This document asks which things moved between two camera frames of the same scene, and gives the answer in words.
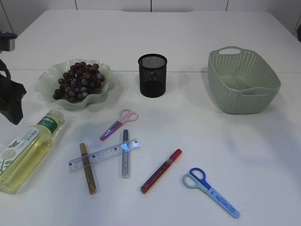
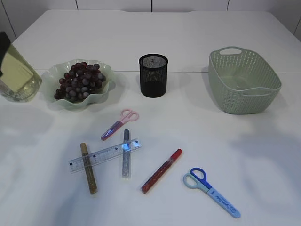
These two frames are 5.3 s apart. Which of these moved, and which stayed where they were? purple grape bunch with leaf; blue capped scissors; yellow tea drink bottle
Moved: yellow tea drink bottle
Stayed: purple grape bunch with leaf; blue capped scissors
